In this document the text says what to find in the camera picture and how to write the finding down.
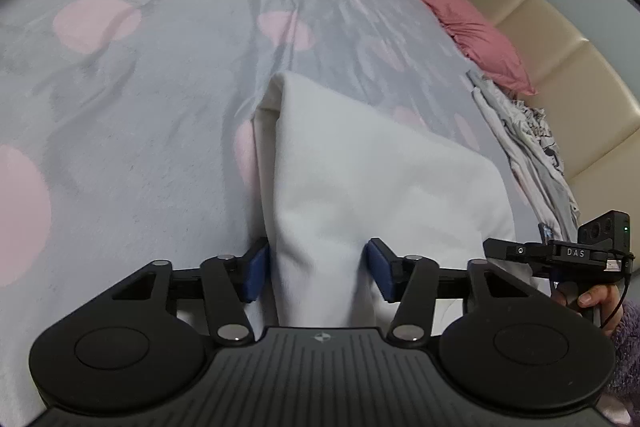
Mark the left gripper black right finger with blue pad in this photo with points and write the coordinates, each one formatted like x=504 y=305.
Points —
x=416 y=284

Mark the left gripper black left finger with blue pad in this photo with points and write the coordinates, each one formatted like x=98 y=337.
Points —
x=223 y=284

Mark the person's right hand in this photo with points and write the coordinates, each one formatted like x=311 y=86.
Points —
x=608 y=300

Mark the grey white crumpled garment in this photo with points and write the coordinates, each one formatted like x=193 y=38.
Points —
x=533 y=156

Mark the beige padded headboard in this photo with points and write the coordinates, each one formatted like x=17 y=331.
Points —
x=593 y=115

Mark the pink pillow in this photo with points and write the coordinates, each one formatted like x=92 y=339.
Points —
x=479 y=40

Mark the grey bedsheet with pink dots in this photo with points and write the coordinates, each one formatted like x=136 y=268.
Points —
x=126 y=134

